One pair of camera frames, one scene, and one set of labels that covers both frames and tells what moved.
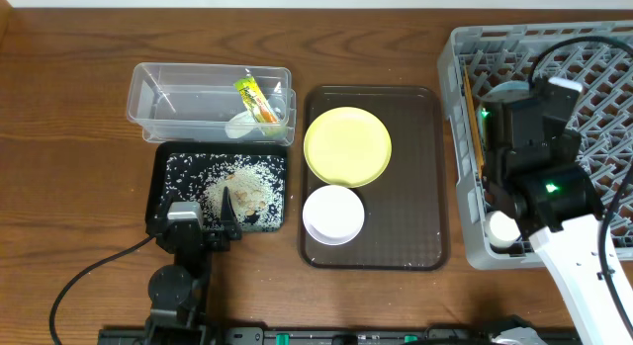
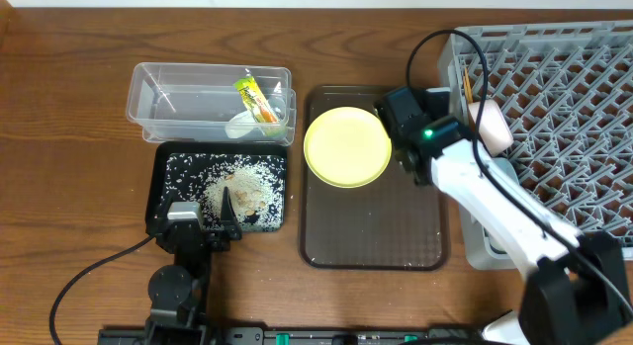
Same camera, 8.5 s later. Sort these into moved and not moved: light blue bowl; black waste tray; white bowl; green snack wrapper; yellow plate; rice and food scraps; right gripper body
Moved: light blue bowl; right gripper body; white bowl
Not moved: yellow plate; black waste tray; rice and food scraps; green snack wrapper
